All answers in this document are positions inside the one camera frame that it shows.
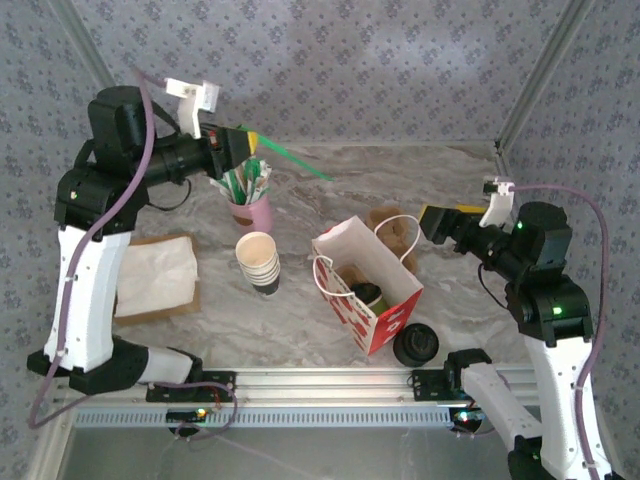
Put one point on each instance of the striped paper cup stack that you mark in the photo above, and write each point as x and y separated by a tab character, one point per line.
255	250

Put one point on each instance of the brown cardboard cup carrier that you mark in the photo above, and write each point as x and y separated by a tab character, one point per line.
395	235
350	275

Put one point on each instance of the red white paper gift bag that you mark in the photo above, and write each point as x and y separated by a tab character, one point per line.
395	320

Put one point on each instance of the black cup lid stack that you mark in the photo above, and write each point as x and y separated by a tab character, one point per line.
416	345

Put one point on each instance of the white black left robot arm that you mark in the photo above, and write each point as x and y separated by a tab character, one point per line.
85	300

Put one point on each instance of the pink straw holder cup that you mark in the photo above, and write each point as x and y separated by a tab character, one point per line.
257	215

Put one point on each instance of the right controller board with light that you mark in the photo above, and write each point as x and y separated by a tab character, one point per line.
462	417

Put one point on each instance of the controller board with light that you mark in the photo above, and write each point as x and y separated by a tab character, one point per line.
185	415
462	417

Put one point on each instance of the left controller board with light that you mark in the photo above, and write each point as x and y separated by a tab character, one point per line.
185	415

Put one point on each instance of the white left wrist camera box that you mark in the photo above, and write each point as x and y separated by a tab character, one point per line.
192	107

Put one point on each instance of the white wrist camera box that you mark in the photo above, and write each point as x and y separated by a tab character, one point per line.
192	107
500	207

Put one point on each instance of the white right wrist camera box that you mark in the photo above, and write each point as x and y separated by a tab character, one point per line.
500	207

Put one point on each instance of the aluminium corner post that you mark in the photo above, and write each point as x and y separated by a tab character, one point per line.
540	75
85	45

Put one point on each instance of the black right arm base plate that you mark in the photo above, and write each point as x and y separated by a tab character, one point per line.
422	385

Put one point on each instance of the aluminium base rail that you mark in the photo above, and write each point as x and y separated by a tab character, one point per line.
325	385

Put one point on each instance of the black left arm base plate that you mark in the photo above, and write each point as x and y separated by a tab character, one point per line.
225	380

